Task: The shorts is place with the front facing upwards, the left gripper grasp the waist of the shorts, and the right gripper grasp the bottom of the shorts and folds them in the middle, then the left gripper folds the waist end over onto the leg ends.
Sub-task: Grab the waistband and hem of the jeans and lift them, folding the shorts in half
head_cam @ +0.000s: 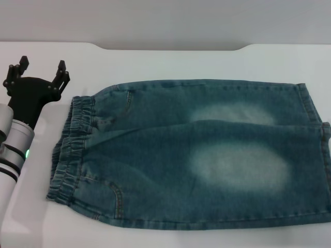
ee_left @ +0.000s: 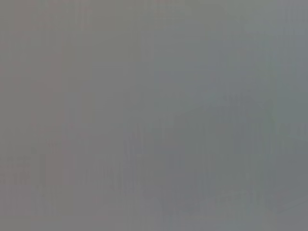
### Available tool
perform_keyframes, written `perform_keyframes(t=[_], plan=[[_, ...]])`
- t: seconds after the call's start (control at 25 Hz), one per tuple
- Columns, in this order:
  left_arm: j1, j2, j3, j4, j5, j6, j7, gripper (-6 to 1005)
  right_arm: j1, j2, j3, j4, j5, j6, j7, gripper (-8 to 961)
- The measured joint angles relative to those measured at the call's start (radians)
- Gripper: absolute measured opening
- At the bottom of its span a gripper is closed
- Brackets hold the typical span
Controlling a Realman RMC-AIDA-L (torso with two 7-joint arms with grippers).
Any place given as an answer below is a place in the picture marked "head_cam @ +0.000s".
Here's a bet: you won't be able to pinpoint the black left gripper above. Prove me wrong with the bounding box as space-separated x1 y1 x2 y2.
2 55 71 128

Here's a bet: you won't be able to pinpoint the blue denim shorts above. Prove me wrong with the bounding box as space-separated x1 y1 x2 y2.
46 79 331 231

